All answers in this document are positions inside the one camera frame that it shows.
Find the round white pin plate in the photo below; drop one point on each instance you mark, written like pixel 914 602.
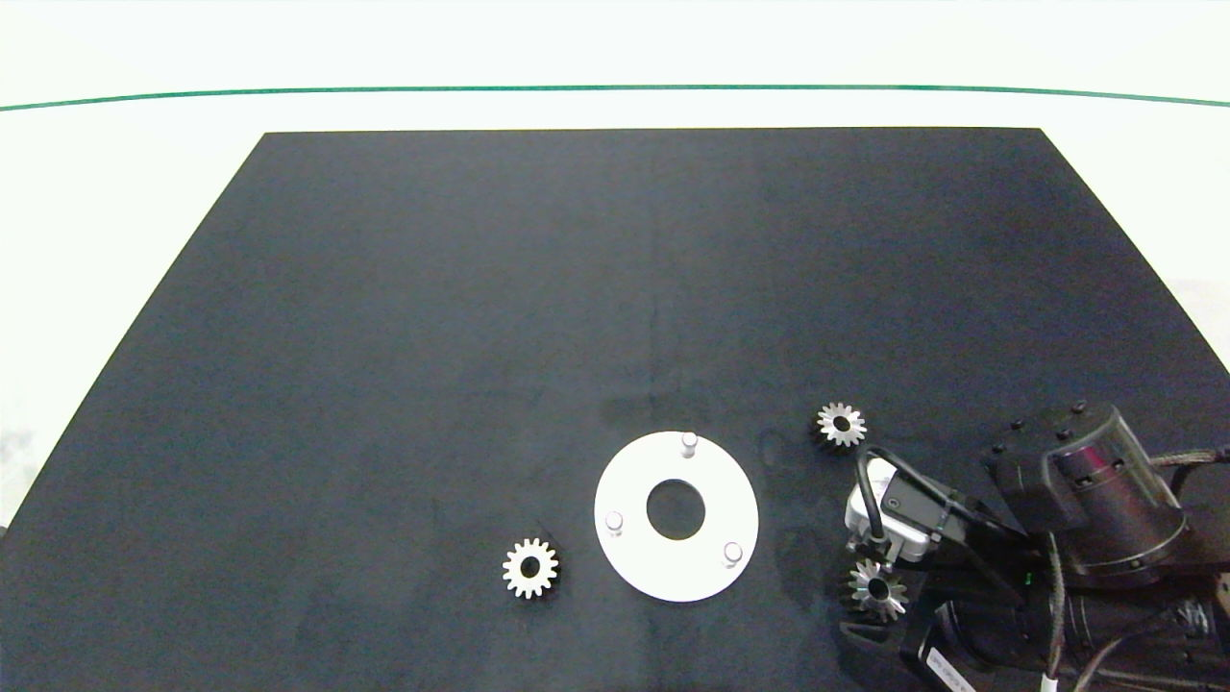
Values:
pixel 716 481

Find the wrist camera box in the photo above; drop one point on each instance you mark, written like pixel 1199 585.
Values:
pixel 908 514

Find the small steel planetary gear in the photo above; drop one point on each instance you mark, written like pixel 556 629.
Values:
pixel 889 595
pixel 829 426
pixel 516 568

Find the dark rectangular mat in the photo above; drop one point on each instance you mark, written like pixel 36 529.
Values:
pixel 577 288

